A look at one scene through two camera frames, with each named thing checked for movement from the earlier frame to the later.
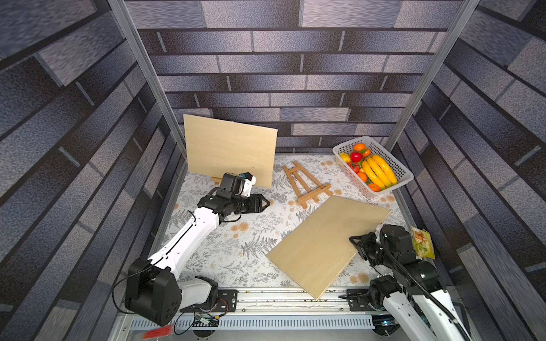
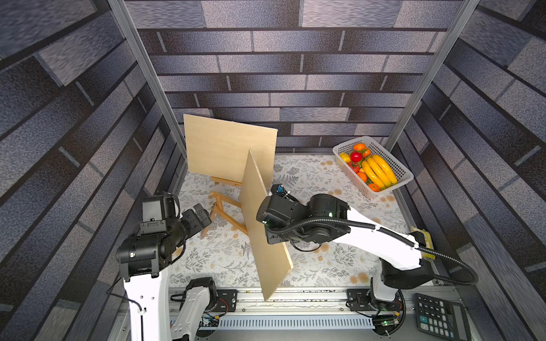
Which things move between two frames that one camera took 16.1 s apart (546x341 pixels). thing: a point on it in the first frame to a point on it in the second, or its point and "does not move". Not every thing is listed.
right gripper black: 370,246 to 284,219
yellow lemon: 345,157 does not move
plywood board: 215,147 does not move
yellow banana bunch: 379,172 does not move
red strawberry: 354,166 does not move
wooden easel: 306,186 to 217,209
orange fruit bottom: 372,186 does not move
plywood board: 316,252 to 271,261
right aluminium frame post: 462,16 does not move
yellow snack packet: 423,244 does not move
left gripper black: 257,203 to 197,222
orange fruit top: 362,147 does not move
